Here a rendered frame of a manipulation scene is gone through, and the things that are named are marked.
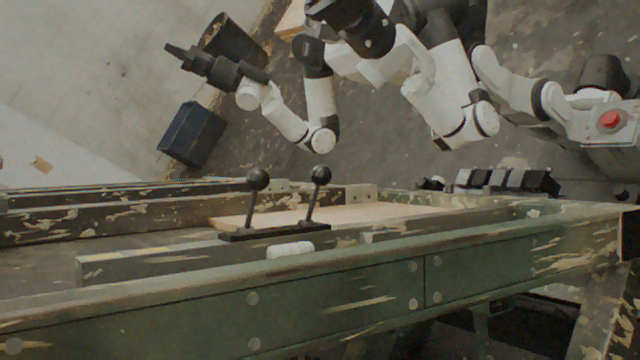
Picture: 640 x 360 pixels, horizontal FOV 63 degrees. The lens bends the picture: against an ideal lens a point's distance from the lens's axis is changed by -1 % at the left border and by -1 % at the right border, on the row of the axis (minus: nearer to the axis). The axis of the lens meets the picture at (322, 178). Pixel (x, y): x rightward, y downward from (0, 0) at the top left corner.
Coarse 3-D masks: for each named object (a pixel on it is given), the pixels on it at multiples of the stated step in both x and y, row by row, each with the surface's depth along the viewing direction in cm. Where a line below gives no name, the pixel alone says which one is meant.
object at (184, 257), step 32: (352, 224) 101; (384, 224) 102; (416, 224) 107; (448, 224) 113; (480, 224) 119; (128, 256) 75; (160, 256) 77; (192, 256) 80; (224, 256) 83; (256, 256) 86
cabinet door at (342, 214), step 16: (320, 208) 150; (336, 208) 149; (352, 208) 150; (368, 208) 149; (384, 208) 148; (400, 208) 147; (416, 208) 144; (432, 208) 143; (448, 208) 141; (208, 224) 133; (224, 224) 125; (240, 224) 120; (256, 224) 120; (272, 224) 121; (288, 224) 121; (336, 224) 119
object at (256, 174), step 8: (256, 168) 82; (248, 176) 82; (256, 176) 81; (264, 176) 82; (248, 184) 82; (256, 184) 82; (264, 184) 82; (256, 192) 84; (248, 208) 85; (248, 216) 86; (248, 224) 87; (240, 232) 87; (248, 232) 87
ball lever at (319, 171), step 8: (312, 168) 90; (320, 168) 89; (328, 168) 89; (312, 176) 89; (320, 176) 88; (328, 176) 89; (320, 184) 89; (312, 200) 92; (312, 208) 93; (304, 224) 93; (312, 224) 94
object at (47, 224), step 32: (288, 192) 147; (320, 192) 153; (352, 192) 159; (0, 224) 107; (32, 224) 111; (64, 224) 114; (96, 224) 118; (128, 224) 122; (160, 224) 126; (192, 224) 131
